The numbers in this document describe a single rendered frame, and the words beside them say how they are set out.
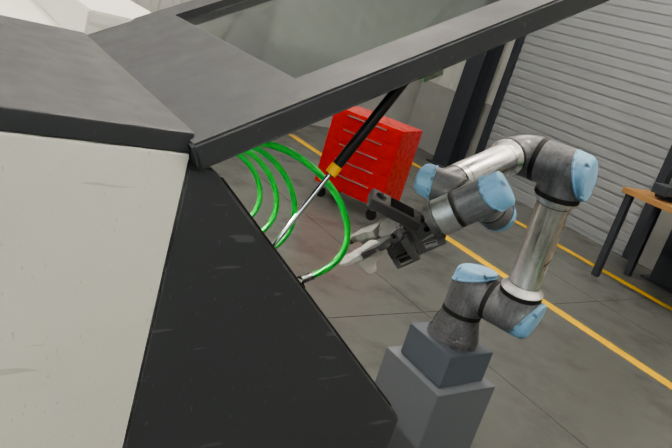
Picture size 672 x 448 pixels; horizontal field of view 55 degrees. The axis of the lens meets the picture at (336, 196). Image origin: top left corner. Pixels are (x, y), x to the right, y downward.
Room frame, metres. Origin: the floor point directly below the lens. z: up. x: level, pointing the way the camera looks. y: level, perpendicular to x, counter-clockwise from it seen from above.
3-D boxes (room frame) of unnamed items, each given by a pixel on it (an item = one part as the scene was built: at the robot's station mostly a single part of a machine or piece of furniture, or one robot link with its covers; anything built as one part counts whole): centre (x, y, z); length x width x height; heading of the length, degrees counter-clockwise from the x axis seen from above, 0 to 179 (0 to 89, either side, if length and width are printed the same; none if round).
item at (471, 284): (1.73, -0.45, 1.07); 0.13 x 0.12 x 0.14; 57
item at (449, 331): (1.73, -0.45, 0.95); 0.15 x 0.15 x 0.10
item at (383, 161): (5.78, -0.17, 0.43); 0.70 x 0.46 x 0.86; 63
